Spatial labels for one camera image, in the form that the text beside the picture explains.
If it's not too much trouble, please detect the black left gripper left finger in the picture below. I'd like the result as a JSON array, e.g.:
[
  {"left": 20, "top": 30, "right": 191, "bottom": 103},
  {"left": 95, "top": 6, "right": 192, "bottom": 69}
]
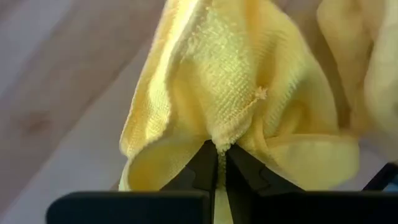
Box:
[{"left": 159, "top": 139, "right": 219, "bottom": 224}]

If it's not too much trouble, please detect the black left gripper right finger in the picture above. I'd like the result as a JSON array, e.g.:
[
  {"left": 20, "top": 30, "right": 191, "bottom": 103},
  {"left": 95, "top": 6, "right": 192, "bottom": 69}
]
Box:
[{"left": 225, "top": 143, "right": 305, "bottom": 224}]

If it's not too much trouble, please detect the yellow microfiber towel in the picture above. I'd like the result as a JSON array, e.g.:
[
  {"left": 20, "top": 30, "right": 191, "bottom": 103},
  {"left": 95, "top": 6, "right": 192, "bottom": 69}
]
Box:
[
  {"left": 118, "top": 0, "right": 362, "bottom": 224},
  {"left": 316, "top": 0, "right": 398, "bottom": 163}
]

